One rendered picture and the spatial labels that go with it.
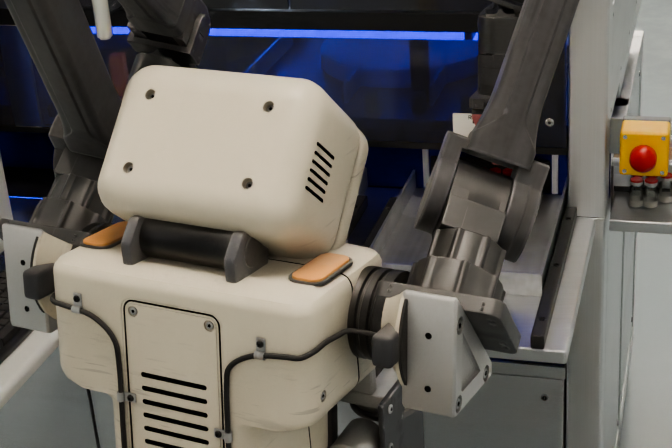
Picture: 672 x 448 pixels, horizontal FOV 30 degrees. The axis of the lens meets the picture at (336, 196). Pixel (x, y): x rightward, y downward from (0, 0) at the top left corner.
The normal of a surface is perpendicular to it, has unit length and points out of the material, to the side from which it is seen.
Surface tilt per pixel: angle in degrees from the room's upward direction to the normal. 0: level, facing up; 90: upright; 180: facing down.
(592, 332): 90
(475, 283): 52
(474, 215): 45
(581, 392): 90
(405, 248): 0
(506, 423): 90
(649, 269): 0
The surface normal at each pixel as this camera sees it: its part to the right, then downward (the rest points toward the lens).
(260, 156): -0.36, -0.32
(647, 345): -0.07, -0.91
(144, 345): -0.44, 0.26
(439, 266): -0.40, -0.50
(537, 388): -0.27, 0.41
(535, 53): 0.00, -0.02
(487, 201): 0.07, -0.23
